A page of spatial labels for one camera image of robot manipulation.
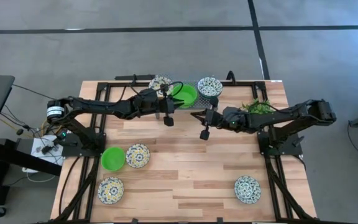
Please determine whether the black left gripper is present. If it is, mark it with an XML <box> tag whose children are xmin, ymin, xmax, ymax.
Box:
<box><xmin>158</xmin><ymin>83</ymin><xmax>185</xmax><ymax>127</ymax></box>

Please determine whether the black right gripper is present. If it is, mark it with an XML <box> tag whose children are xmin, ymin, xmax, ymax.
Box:
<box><xmin>190</xmin><ymin>96</ymin><xmax>226</xmax><ymax>140</ymax></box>

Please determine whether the yellow blue patterned bowl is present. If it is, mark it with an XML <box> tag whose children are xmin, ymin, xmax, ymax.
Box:
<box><xmin>149</xmin><ymin>75</ymin><xmax>174</xmax><ymax>98</ymax></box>
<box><xmin>125</xmin><ymin>143</ymin><xmax>151</xmax><ymax>169</ymax></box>
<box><xmin>97</xmin><ymin>176</ymin><xmax>125</xmax><ymax>205</ymax></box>

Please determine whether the grey perforated metal shelf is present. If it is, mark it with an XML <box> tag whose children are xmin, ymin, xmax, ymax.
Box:
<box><xmin>153</xmin><ymin>74</ymin><xmax>219</xmax><ymax>120</ymax></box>

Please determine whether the small green potted plant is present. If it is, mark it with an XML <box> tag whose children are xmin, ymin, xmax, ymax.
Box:
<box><xmin>241</xmin><ymin>98</ymin><xmax>275</xmax><ymax>114</ymax></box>

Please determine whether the white power strip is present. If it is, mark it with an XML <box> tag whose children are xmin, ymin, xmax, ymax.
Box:
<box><xmin>31</xmin><ymin>135</ymin><xmax>65</xmax><ymax>166</ymax></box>

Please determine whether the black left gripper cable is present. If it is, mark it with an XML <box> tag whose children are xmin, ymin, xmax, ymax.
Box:
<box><xmin>121</xmin><ymin>81</ymin><xmax>185</xmax><ymax>103</ymax></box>

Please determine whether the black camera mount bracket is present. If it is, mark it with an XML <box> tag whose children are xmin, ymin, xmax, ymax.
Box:
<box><xmin>114</xmin><ymin>73</ymin><xmax>157</xmax><ymax>83</ymax></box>

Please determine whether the black aluminium table frame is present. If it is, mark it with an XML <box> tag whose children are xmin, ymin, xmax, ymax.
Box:
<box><xmin>51</xmin><ymin>80</ymin><xmax>319</xmax><ymax>224</ymax></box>

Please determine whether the thick black cable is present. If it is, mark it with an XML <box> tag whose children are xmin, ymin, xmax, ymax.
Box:
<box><xmin>58</xmin><ymin>154</ymin><xmax>84</xmax><ymax>220</ymax></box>

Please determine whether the white cable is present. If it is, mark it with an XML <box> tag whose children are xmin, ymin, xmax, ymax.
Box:
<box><xmin>25</xmin><ymin>170</ymin><xmax>57</xmax><ymax>184</ymax></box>

